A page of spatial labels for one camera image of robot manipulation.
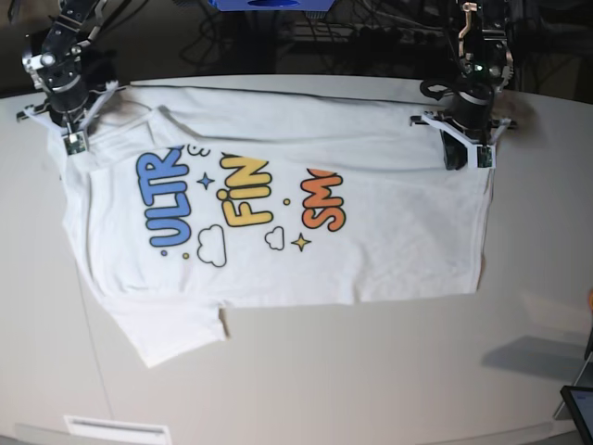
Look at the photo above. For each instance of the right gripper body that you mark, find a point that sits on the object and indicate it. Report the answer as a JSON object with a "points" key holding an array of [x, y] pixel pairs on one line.
{"points": [[70, 106]]}

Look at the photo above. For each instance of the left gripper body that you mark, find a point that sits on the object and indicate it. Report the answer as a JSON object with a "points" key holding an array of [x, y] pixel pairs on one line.
{"points": [[469, 111]]}

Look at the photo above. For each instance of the white printed T-shirt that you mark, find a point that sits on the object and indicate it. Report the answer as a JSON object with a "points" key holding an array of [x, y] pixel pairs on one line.
{"points": [[189, 201]]}

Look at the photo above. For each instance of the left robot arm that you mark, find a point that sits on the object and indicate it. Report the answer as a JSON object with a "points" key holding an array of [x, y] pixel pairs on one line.
{"points": [[475, 32]]}

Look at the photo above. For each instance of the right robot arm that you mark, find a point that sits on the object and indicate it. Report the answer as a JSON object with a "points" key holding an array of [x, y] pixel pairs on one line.
{"points": [[65, 65]]}

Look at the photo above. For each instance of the blue box at top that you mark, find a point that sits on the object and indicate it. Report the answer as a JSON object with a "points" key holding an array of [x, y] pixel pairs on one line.
{"points": [[271, 5]]}

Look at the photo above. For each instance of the dark tablet screen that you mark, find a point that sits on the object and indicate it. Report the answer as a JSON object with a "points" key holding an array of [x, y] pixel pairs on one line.
{"points": [[578, 400]]}

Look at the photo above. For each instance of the white paper label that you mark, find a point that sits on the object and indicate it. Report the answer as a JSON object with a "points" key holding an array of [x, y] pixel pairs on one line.
{"points": [[117, 431]]}

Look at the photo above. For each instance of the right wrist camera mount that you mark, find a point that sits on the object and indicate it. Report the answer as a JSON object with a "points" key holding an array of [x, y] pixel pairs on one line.
{"points": [[75, 140]]}

